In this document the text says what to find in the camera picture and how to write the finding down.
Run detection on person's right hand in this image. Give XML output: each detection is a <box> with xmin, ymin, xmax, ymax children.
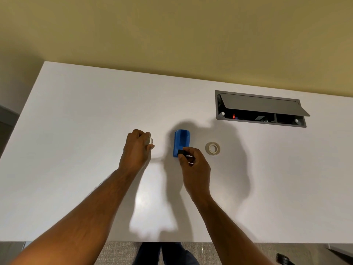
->
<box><xmin>178</xmin><ymin>147</ymin><xmax>212</xmax><ymax>202</ymax></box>

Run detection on person's left hand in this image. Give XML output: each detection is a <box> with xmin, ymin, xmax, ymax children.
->
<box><xmin>119</xmin><ymin>129</ymin><xmax>155</xmax><ymax>175</ymax></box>

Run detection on black tape spool core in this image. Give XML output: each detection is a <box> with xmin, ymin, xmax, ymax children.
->
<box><xmin>177</xmin><ymin>149</ymin><xmax>195</xmax><ymax>164</ymax></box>

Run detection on person's right forearm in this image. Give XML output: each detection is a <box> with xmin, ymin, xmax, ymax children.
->
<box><xmin>192</xmin><ymin>192</ymin><xmax>274</xmax><ymax>265</ymax></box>

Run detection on person's left forearm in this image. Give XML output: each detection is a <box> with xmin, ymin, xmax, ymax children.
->
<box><xmin>8</xmin><ymin>167</ymin><xmax>142</xmax><ymax>265</ymax></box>

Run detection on blue tape dispenser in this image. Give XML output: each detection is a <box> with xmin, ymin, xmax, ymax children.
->
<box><xmin>173</xmin><ymin>129</ymin><xmax>191</xmax><ymax>158</ymax></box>

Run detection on black power strip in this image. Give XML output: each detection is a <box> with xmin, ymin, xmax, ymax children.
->
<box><xmin>224</xmin><ymin>110</ymin><xmax>276</xmax><ymax>123</ymax></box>

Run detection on person's blue trousers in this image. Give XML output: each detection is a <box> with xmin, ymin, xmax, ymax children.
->
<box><xmin>132</xmin><ymin>242</ymin><xmax>201</xmax><ymax>265</ymax></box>

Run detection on black chair base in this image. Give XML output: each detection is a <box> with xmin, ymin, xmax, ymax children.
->
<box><xmin>276</xmin><ymin>253</ymin><xmax>296</xmax><ymax>265</ymax></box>

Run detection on grey furniture edge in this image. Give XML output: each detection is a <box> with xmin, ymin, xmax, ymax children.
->
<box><xmin>325</xmin><ymin>243</ymin><xmax>353</xmax><ymax>257</ymax></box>

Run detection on grey desk cable box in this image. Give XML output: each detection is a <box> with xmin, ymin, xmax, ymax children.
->
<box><xmin>215</xmin><ymin>90</ymin><xmax>307</xmax><ymax>128</ymax></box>

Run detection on grey cable box lid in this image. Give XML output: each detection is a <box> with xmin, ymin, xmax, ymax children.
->
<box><xmin>221</xmin><ymin>92</ymin><xmax>311</xmax><ymax>117</ymax></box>

